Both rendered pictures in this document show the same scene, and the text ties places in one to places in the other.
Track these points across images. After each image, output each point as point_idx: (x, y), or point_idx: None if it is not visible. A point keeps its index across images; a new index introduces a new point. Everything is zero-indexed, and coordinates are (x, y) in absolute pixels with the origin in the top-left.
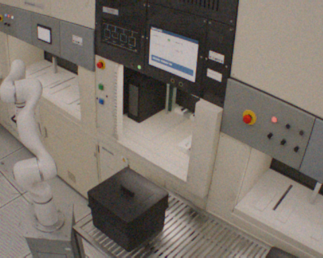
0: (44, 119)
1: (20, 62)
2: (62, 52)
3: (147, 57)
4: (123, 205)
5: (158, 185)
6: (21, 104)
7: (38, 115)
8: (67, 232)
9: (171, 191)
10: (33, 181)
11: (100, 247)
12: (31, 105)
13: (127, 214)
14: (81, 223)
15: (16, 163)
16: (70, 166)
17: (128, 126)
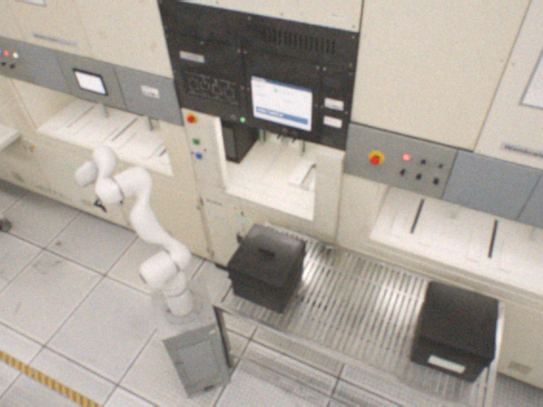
0: None
1: (108, 151)
2: (129, 105)
3: (250, 109)
4: (269, 268)
5: (281, 228)
6: None
7: None
8: (209, 313)
9: (295, 231)
10: (169, 276)
11: (250, 318)
12: (146, 199)
13: (276, 277)
14: (221, 296)
15: (143, 266)
16: (164, 224)
17: (228, 171)
